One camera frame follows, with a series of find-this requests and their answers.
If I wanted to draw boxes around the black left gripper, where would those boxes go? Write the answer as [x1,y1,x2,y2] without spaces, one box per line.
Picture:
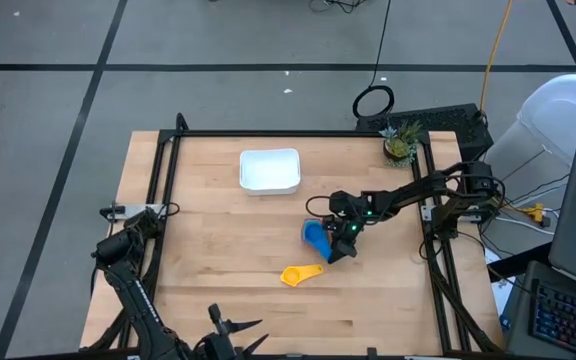
[191,318,271,360]

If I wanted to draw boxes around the blue measuring cup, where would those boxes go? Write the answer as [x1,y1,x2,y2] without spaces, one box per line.
[301,218,334,263]

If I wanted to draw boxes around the yellow measuring cup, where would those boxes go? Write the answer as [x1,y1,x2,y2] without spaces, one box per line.
[279,263,326,288]

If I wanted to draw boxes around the white plastic basket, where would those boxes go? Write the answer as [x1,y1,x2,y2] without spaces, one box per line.
[238,147,302,197]

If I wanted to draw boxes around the potted succulent plant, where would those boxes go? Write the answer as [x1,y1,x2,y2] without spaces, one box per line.
[377,119,425,169]

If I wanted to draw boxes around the black perforated computer case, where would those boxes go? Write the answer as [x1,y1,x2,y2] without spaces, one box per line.
[355,103,495,162]

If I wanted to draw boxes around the grey keyboard tray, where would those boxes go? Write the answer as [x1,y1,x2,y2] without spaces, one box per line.
[504,259,576,360]

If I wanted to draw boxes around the black backlit keyboard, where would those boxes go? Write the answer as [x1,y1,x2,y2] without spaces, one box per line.
[527,278,576,360]

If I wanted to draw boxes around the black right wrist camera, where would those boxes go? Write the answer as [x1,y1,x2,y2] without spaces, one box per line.
[327,238,360,265]

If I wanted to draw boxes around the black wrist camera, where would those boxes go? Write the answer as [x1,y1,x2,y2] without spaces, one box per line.
[206,302,225,329]
[327,238,360,265]

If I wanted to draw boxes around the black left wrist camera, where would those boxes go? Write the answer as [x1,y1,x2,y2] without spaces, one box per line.
[206,302,225,329]

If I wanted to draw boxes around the black aluminium table frame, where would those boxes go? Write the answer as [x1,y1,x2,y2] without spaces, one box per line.
[87,112,504,354]

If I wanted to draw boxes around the black hanging cable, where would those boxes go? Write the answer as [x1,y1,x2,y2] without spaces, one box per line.
[351,0,397,120]

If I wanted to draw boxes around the yellow cable connector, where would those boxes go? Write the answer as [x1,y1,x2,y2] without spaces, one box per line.
[525,202,547,225]

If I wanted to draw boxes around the black floor cable bundle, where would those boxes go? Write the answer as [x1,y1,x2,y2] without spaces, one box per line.
[309,0,372,15]

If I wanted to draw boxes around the yellow cable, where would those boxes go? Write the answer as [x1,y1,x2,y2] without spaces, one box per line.
[477,0,514,115]

